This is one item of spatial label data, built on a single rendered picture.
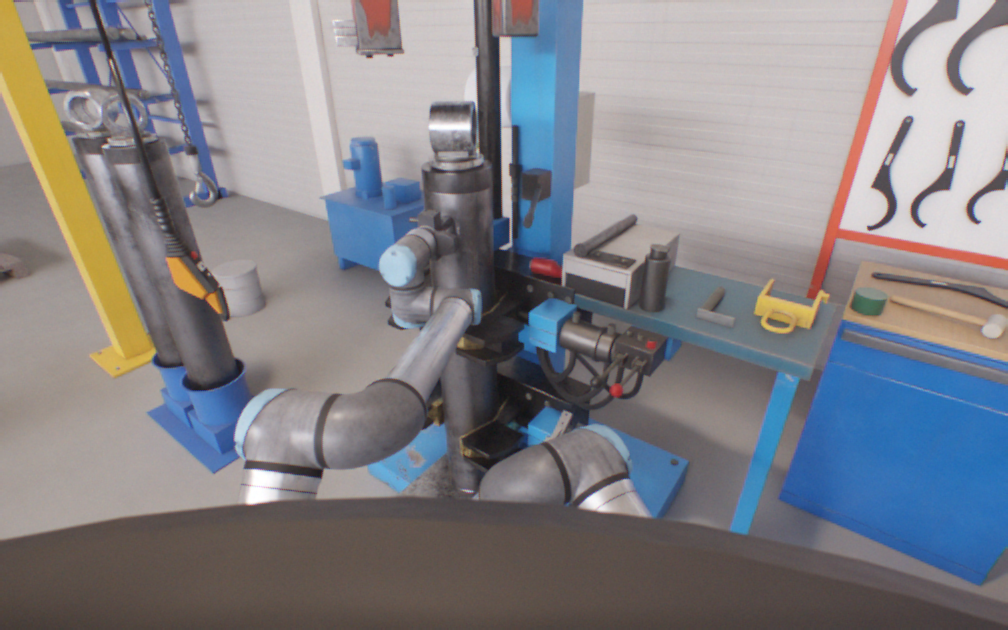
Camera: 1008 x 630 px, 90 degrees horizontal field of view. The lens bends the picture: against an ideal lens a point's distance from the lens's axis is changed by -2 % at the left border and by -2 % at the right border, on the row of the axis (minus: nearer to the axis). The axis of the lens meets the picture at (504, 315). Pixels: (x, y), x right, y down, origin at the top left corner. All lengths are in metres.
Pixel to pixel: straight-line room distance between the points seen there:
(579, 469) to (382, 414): 0.36
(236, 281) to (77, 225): 0.97
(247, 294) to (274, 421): 3.34
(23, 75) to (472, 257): 2.66
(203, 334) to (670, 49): 2.84
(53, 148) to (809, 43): 3.90
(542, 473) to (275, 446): 0.43
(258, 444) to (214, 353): 1.90
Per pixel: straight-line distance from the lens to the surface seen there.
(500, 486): 0.96
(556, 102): 1.86
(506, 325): 1.65
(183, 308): 2.63
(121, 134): 2.48
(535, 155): 1.92
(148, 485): 3.01
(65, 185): 3.72
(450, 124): 1.54
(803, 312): 1.71
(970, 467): 2.44
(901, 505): 2.58
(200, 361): 2.75
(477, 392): 1.89
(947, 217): 3.24
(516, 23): 1.60
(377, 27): 1.50
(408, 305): 1.32
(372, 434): 0.81
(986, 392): 2.28
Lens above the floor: 1.84
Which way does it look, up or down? 29 degrees down
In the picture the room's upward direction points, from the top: 1 degrees counter-clockwise
